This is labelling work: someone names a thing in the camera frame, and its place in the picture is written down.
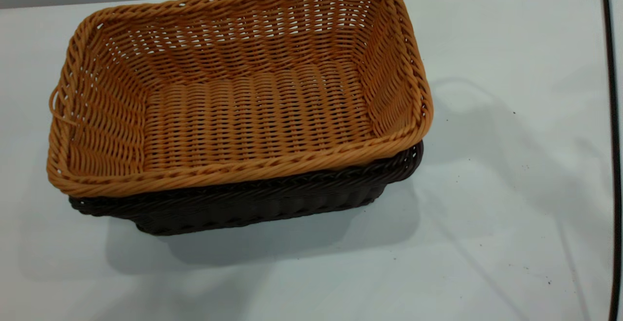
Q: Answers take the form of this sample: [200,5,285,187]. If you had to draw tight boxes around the orange woven basket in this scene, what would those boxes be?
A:
[46,0,434,198]

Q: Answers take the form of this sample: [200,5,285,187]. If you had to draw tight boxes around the black woven basket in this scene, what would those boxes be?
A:
[68,140,424,236]

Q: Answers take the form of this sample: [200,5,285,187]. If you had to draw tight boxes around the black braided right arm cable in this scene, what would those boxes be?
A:
[600,0,623,321]

